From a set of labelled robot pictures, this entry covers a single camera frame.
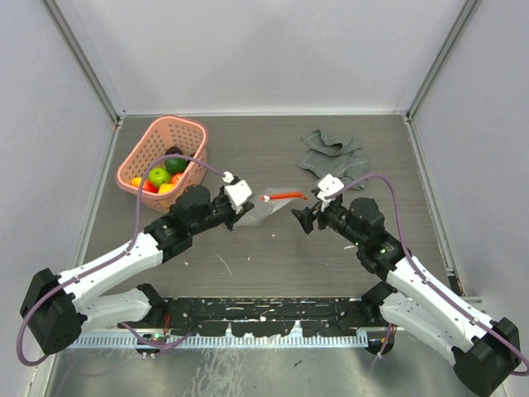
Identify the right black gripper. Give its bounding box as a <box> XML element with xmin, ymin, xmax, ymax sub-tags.
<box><xmin>292</xmin><ymin>194</ymin><xmax>365</xmax><ymax>247</ymax></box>

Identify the clear zip top bag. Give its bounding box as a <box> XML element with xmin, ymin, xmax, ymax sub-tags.
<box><xmin>236</xmin><ymin>188</ymin><xmax>307</xmax><ymax>227</ymax></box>

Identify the yellow pear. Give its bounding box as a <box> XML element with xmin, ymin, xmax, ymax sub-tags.
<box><xmin>158</xmin><ymin>184</ymin><xmax>174</xmax><ymax>194</ymax></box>

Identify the pink plastic basket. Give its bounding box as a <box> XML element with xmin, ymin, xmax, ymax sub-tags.
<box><xmin>116</xmin><ymin>116</ymin><xmax>208</xmax><ymax>213</ymax></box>

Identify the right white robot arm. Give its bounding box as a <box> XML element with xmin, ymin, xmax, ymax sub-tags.
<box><xmin>292</xmin><ymin>197</ymin><xmax>522</xmax><ymax>396</ymax></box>

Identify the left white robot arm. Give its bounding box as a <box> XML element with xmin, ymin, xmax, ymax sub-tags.
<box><xmin>17</xmin><ymin>180</ymin><xmax>254</xmax><ymax>356</ymax></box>

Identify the grey cloth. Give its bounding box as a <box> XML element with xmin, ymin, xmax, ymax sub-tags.
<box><xmin>295</xmin><ymin>130</ymin><xmax>370</xmax><ymax>185</ymax></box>

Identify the red apple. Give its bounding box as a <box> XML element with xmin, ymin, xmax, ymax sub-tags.
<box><xmin>170</xmin><ymin>173</ymin><xmax>183</xmax><ymax>184</ymax></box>

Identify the dark green avocado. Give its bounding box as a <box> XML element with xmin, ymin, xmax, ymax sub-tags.
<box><xmin>164</xmin><ymin>158</ymin><xmax>188</xmax><ymax>175</ymax></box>

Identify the green apple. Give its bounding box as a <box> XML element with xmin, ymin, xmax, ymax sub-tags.
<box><xmin>148</xmin><ymin>167</ymin><xmax>172</xmax><ymax>189</ymax></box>

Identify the red yellow mango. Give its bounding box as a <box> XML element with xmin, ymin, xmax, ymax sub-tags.
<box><xmin>130</xmin><ymin>177</ymin><xmax>159</xmax><ymax>194</ymax></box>

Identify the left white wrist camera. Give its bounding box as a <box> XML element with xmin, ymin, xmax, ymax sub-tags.
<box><xmin>222</xmin><ymin>171</ymin><xmax>253</xmax><ymax>214</ymax></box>

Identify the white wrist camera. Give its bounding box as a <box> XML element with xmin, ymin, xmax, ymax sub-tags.
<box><xmin>314</xmin><ymin>174</ymin><xmax>345</xmax><ymax>203</ymax></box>
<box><xmin>222</xmin><ymin>171</ymin><xmax>253</xmax><ymax>214</ymax></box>

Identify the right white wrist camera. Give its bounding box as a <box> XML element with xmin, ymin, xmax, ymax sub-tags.
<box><xmin>314</xmin><ymin>174</ymin><xmax>345</xmax><ymax>203</ymax></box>

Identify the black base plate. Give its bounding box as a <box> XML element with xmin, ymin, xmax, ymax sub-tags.
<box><xmin>162</xmin><ymin>298</ymin><xmax>388</xmax><ymax>337</ymax></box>

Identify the slotted cable duct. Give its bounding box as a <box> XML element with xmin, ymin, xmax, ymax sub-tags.
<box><xmin>69</xmin><ymin>331</ymin><xmax>369</xmax><ymax>349</ymax></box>

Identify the right aluminium frame post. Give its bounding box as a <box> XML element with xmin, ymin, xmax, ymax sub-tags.
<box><xmin>407</xmin><ymin>0</ymin><xmax>484</xmax><ymax>121</ymax></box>

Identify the aluminium frame post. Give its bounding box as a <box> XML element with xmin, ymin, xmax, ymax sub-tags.
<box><xmin>407</xmin><ymin>0</ymin><xmax>484</xmax><ymax>121</ymax></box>
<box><xmin>40</xmin><ymin>0</ymin><xmax>126</xmax><ymax>124</ymax></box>

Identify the left aluminium frame post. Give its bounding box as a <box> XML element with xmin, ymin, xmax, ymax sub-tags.
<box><xmin>40</xmin><ymin>0</ymin><xmax>126</xmax><ymax>124</ymax></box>

